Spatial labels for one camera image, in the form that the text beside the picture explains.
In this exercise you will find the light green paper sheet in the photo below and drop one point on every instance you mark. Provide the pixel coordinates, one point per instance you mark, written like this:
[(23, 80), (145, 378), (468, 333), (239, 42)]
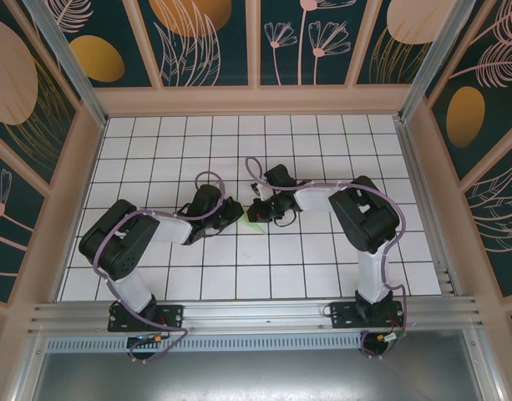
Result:
[(251, 226)]

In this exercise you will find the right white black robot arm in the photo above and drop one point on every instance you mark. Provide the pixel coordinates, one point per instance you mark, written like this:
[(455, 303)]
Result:
[(372, 275)]

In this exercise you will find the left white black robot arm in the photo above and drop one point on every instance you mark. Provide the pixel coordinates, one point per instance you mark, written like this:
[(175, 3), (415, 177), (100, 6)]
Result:
[(172, 229)]

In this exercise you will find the grey metal sheet panel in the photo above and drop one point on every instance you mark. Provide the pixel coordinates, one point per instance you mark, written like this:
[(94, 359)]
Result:
[(255, 376)]

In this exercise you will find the yellow power connector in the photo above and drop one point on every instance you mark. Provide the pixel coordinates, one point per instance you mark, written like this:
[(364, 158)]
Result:
[(382, 336), (158, 337)]

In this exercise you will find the aluminium mounting rail beam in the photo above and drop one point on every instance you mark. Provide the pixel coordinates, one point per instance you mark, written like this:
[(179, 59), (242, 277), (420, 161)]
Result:
[(255, 315)]

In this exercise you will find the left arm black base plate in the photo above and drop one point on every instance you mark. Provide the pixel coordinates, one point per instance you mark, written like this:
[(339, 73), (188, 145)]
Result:
[(172, 317)]

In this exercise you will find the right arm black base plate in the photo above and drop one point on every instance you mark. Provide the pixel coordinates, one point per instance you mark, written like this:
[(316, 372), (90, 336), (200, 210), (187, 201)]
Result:
[(343, 317)]

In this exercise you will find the aluminium side rail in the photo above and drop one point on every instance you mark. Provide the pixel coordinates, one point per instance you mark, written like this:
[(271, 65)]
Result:
[(432, 217)]

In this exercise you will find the aluminium frame post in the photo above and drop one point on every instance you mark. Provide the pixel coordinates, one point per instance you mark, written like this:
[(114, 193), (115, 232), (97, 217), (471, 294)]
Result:
[(72, 69), (432, 62)]

